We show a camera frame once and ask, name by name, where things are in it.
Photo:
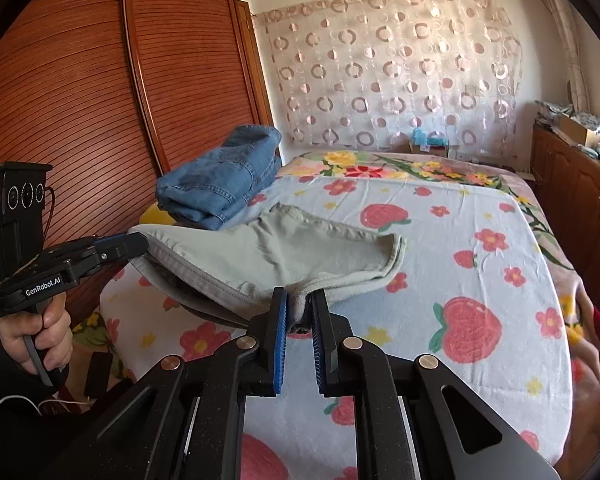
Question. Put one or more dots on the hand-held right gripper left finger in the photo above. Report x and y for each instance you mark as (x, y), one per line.
(280, 345)

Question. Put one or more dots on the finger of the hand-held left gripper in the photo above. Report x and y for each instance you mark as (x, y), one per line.
(127, 246)

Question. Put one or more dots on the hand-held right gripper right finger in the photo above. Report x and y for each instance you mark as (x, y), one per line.
(318, 345)

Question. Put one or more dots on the grey pants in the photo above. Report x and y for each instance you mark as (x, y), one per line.
(290, 255)

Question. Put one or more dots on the person's left hand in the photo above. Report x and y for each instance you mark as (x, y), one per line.
(55, 330)

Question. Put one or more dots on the folded blue jeans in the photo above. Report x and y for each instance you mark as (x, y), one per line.
(220, 180)

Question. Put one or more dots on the black floor object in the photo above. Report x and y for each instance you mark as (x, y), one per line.
(97, 375)

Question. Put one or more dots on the bed with floral sheet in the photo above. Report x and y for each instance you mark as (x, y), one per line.
(455, 270)

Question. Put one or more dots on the wooden slatted wardrobe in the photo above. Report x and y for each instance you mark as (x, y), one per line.
(105, 85)

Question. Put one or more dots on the small cardboard box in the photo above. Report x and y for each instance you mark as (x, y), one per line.
(430, 150)

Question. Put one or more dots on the blue plastic bag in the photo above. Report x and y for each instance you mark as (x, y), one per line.
(427, 136)

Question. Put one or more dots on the floral pink blanket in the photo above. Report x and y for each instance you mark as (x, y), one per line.
(555, 240)

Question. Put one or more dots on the circle patterned sheer curtain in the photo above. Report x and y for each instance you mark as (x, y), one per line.
(390, 65)

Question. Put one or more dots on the wooden side cabinet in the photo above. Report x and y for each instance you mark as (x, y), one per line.
(575, 190)

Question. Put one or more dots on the patterned cloth pile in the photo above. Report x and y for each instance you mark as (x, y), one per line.
(555, 110)

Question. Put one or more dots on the open cardboard box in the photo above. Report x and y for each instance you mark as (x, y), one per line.
(577, 130)

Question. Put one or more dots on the beige tied window curtain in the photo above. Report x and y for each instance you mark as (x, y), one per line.
(565, 35)

